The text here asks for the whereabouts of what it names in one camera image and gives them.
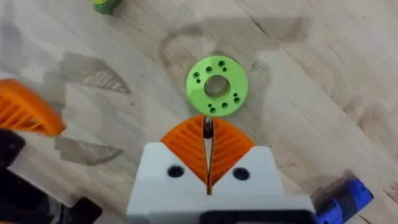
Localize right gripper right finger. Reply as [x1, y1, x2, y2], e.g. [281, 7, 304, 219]
[206, 116, 285, 197]

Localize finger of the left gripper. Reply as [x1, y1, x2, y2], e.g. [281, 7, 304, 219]
[0, 78, 67, 137]

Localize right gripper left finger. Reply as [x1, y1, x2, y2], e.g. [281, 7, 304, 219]
[126, 114, 210, 218]

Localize blue electric screwdriver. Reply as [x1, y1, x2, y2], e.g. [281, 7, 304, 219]
[310, 177, 374, 224]

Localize green toy vegetable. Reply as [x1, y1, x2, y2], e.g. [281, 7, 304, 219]
[92, 0, 123, 15]

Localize green disc with holes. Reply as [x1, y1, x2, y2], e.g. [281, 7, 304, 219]
[185, 55, 249, 118]

